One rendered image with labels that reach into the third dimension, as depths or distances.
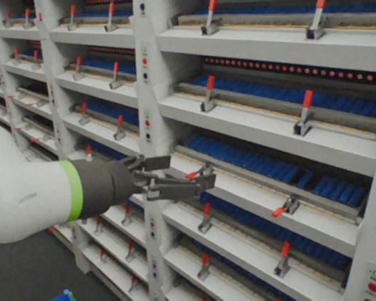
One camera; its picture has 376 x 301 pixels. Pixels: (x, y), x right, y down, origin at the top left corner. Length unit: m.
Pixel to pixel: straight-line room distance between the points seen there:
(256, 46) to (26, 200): 0.54
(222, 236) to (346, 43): 0.63
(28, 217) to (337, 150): 0.55
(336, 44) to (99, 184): 0.47
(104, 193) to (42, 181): 0.09
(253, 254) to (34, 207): 0.66
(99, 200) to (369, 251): 0.53
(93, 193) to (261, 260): 0.58
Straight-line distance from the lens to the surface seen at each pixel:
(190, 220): 1.07
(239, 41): 0.76
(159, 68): 0.97
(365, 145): 0.70
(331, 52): 0.67
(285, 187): 0.83
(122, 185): 0.53
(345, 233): 0.77
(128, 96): 1.10
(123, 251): 1.58
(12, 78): 2.25
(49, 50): 1.58
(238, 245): 0.98
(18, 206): 0.44
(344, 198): 0.82
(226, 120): 0.81
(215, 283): 1.14
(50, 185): 0.46
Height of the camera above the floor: 1.35
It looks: 22 degrees down
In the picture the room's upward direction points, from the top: straight up
